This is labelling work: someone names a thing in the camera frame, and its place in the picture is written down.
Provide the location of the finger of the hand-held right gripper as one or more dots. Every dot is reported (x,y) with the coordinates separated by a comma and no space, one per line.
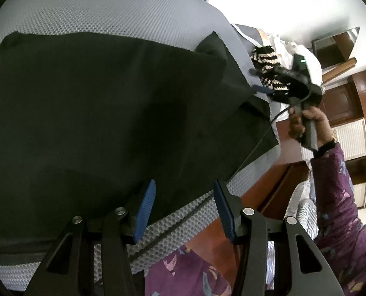
(263,72)
(263,90)

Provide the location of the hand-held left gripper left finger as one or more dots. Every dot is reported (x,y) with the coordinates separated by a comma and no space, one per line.
(146,209)

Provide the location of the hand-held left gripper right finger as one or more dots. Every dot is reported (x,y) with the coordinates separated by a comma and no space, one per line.
(224,209)

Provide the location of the black pants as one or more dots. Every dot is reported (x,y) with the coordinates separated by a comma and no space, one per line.
(109,114)

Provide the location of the person's right forearm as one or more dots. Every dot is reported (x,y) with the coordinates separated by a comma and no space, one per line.
(333,191)

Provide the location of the person's right hand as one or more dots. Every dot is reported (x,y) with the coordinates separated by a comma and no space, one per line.
(320,120)

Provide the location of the black white striped knit cloth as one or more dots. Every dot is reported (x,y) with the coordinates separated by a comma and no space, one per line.
(264,57)

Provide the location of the grey pillow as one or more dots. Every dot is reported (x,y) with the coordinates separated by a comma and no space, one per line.
(247,34)

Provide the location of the wooden pole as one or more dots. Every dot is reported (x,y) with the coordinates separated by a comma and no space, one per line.
(340,67)

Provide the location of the wooden cabinet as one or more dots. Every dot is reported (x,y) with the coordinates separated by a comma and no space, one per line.
(278,188)

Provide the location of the dark wooden wardrobe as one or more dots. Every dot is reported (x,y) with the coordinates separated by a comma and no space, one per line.
(355,98)

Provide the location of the person's purple printed clothing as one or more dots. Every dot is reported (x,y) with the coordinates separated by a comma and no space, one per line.
(186,271)

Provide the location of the white radiator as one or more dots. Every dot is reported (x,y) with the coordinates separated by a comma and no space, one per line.
(352,138)

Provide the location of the white patterned bedding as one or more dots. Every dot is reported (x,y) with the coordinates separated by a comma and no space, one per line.
(303,212)

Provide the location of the grey mesh mattress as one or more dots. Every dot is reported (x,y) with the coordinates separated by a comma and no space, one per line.
(109,6)

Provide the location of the wall mirror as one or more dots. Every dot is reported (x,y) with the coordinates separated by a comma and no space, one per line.
(333,47)

